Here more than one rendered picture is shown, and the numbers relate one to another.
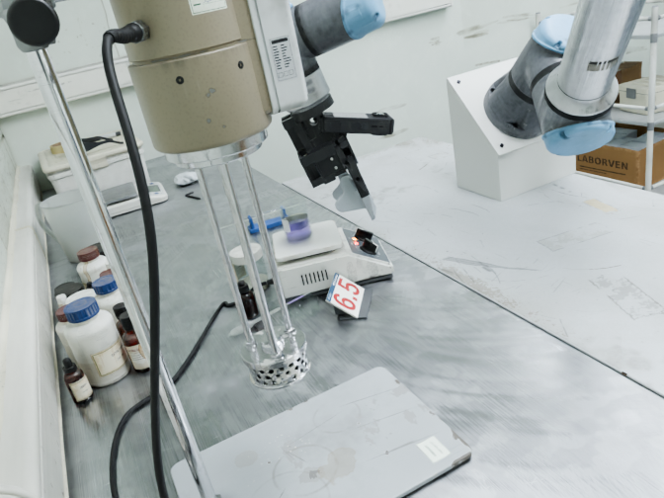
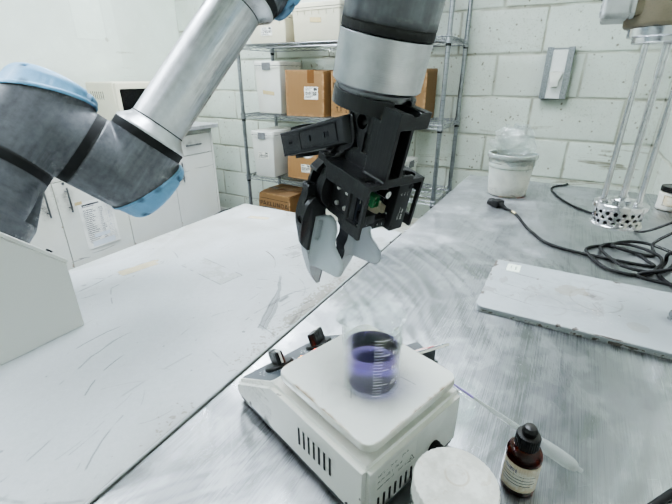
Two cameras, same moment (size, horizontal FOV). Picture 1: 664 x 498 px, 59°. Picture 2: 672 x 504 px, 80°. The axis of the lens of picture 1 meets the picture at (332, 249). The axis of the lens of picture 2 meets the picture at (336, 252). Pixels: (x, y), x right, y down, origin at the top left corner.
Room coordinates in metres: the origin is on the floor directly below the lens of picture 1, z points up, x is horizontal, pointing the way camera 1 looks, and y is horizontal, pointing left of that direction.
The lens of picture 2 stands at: (1.17, 0.25, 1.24)
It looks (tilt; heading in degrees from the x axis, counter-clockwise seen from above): 24 degrees down; 231
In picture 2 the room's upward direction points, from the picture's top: straight up
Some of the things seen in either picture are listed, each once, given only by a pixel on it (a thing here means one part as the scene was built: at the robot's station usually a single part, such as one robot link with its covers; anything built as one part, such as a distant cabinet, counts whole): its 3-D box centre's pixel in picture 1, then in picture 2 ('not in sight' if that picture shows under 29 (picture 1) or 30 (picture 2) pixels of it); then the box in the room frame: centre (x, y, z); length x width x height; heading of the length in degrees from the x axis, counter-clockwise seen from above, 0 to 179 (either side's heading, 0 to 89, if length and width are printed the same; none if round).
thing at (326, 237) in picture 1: (306, 239); (366, 376); (0.96, 0.04, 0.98); 0.12 x 0.12 x 0.01; 3
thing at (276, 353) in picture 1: (250, 264); (640, 135); (0.50, 0.08, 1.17); 0.07 x 0.07 x 0.25
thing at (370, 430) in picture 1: (314, 461); (583, 302); (0.51, 0.07, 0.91); 0.30 x 0.20 x 0.01; 112
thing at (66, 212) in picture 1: (73, 226); not in sight; (1.36, 0.60, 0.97); 0.18 x 0.13 x 0.15; 72
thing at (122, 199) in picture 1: (121, 199); not in sight; (1.70, 0.59, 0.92); 0.26 x 0.19 x 0.05; 108
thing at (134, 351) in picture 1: (136, 340); not in sight; (0.79, 0.32, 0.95); 0.04 x 0.04 x 0.10
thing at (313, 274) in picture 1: (325, 258); (346, 397); (0.96, 0.02, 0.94); 0.22 x 0.13 x 0.08; 93
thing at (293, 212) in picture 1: (295, 218); (369, 348); (0.97, 0.05, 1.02); 0.06 x 0.05 x 0.08; 160
